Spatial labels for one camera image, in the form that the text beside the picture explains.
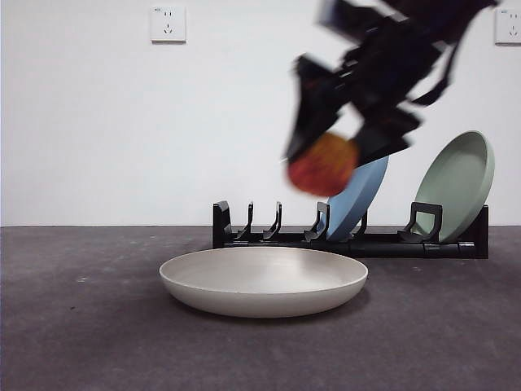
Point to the red yellow apple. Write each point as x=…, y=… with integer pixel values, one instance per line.
x=321, y=169

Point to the green plate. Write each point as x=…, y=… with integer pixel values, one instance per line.
x=456, y=179

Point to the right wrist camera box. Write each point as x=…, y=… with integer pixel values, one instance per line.
x=338, y=18

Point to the cream yellow plate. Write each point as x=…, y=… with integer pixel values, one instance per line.
x=264, y=285

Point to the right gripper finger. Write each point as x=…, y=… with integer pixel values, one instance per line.
x=378, y=144
x=313, y=118

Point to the blue plate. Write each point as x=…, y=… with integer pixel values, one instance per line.
x=358, y=199

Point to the black plate rack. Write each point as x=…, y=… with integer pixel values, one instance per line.
x=386, y=249

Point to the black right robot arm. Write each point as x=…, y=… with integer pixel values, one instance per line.
x=390, y=65

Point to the white wall socket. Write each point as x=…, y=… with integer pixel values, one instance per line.
x=169, y=24
x=509, y=26

